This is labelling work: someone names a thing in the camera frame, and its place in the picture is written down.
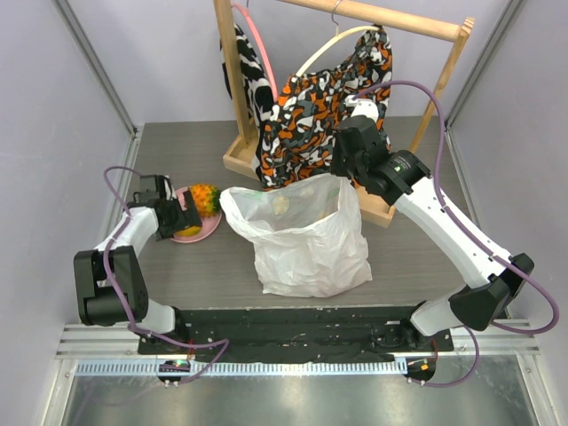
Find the white plastic bag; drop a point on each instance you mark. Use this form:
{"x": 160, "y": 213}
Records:
{"x": 307, "y": 236}

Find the green yellow mango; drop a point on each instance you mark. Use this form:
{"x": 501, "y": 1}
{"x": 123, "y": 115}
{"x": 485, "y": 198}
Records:
{"x": 188, "y": 232}

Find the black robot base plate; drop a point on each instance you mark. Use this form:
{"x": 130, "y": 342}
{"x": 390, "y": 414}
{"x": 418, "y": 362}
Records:
{"x": 309, "y": 335}

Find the cream clothes hanger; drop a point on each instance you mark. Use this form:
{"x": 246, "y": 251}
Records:
{"x": 330, "y": 43}

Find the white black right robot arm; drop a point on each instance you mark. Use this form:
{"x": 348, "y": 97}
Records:
{"x": 405, "y": 183}

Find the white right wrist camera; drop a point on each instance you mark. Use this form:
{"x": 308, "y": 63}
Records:
{"x": 362, "y": 107}

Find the orange pineapple with green crown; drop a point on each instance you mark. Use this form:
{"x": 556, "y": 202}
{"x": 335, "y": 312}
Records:
{"x": 206, "y": 199}

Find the pink round plate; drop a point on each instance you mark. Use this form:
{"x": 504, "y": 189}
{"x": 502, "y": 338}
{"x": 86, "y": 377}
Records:
{"x": 209, "y": 224}

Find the orange grey camouflage garment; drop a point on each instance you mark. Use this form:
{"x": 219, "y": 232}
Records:
{"x": 298, "y": 137}

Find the wooden clothes rack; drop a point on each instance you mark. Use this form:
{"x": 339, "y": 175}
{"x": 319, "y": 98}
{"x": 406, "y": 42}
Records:
{"x": 239, "y": 156}

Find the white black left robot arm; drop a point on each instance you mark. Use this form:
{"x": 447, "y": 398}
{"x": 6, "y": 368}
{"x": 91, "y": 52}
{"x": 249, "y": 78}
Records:
{"x": 110, "y": 287}

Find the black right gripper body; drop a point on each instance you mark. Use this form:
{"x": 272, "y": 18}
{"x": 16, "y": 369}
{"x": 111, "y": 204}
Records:
{"x": 344, "y": 145}

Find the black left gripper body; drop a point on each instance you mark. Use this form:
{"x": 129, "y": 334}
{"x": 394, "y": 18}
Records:
{"x": 175, "y": 218}

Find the black white zebra garment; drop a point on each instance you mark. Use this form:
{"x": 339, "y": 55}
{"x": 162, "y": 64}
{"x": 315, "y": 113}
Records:
{"x": 258, "y": 91}

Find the aluminium slotted rail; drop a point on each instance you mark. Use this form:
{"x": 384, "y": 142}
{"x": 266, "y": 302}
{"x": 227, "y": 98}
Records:
{"x": 183, "y": 368}

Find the pink clothes hanger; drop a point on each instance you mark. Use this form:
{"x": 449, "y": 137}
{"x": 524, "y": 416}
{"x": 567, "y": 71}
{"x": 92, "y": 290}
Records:
{"x": 244, "y": 11}

